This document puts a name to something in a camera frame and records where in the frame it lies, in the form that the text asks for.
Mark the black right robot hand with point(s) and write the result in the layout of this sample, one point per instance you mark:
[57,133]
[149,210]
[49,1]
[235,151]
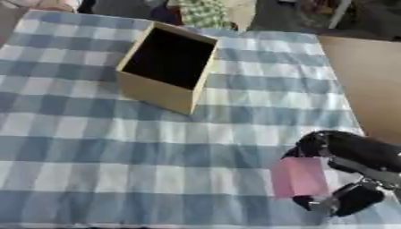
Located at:
[360,149]

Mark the pink rectangular block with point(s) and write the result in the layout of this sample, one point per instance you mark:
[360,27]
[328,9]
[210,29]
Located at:
[299,177]

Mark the tan cardboard box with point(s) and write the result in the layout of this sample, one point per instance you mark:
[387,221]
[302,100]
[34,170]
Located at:
[166,68]

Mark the green white checked cloth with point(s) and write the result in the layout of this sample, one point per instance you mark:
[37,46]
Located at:
[202,12]

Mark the person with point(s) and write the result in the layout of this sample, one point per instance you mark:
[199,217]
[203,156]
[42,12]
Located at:
[41,3]

